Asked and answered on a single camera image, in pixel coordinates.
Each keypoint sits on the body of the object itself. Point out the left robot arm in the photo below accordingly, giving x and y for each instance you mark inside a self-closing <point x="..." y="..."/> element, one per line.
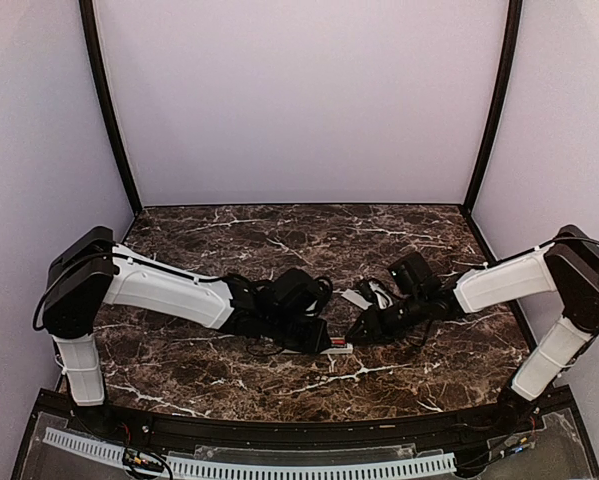
<point x="96" y="270"/>

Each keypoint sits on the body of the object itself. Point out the left black frame post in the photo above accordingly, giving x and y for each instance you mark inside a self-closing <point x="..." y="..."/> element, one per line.
<point x="107" y="109"/>

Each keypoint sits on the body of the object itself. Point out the white remote battery cover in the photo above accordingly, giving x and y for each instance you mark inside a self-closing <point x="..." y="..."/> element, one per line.
<point x="356" y="299"/>

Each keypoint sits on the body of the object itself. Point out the white remote control body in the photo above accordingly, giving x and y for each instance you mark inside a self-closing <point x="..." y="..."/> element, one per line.
<point x="336" y="348"/>

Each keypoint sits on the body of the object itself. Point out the black frame post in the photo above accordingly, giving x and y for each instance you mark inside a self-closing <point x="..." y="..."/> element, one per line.
<point x="504" y="69"/>
<point x="107" y="109"/>

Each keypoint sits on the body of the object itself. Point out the black front rail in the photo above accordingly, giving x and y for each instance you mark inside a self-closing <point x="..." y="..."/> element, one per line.
<point x="469" y="429"/>

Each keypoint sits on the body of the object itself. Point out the right black frame post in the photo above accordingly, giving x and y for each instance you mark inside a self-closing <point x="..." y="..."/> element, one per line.
<point x="504" y="69"/>

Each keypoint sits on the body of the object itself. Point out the white slotted cable duct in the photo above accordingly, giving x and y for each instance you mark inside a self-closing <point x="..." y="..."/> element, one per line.
<point x="232" y="463"/>

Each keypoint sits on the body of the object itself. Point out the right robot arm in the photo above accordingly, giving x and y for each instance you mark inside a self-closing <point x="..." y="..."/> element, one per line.
<point x="567" y="265"/>

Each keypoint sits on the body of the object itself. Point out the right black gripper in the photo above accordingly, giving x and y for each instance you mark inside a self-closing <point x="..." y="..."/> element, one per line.
<point x="375" y="329"/>

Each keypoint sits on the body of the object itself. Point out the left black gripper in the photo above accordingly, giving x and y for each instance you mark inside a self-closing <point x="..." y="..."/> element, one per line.
<point x="315" y="343"/>

